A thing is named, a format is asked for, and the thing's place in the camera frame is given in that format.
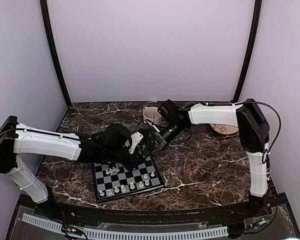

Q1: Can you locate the white slotted cable duct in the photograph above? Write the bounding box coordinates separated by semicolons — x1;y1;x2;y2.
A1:
21;213;229;240

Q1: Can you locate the black grey chessboard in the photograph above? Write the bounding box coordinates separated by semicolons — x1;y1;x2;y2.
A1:
92;155;164;204

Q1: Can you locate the white bishop chess piece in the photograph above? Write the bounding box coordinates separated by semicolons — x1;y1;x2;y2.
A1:
138;181;144;188

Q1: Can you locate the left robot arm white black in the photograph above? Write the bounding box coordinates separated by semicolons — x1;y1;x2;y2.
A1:
0;115;148;218

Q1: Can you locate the beige bowl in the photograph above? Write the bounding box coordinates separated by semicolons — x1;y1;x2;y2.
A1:
210;124;239;135

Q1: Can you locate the black front rail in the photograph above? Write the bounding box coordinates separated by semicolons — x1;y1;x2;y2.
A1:
17;192;288;226

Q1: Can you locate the left black frame post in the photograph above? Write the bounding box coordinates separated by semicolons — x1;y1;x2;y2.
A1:
39;0;72;108

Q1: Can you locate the white knight chess piece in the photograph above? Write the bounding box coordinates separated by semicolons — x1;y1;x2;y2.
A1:
114;187;120;193

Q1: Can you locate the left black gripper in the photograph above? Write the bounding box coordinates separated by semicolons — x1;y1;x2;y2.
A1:
103;147;146;172

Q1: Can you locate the right black frame post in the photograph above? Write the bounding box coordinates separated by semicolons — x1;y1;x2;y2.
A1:
232;0;262;103

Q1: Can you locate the black frame post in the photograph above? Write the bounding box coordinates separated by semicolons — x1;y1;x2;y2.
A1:
39;0;72;108
232;0;262;103

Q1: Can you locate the cream floral mug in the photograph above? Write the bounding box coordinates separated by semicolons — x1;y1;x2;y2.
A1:
142;106;163;125

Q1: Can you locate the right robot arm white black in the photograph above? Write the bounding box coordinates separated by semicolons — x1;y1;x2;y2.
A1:
139;98;273;217

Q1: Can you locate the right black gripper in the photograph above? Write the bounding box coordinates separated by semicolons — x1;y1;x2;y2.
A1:
142;121;187;156

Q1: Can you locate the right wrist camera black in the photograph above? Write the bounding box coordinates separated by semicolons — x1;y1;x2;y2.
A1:
157;99;179;122

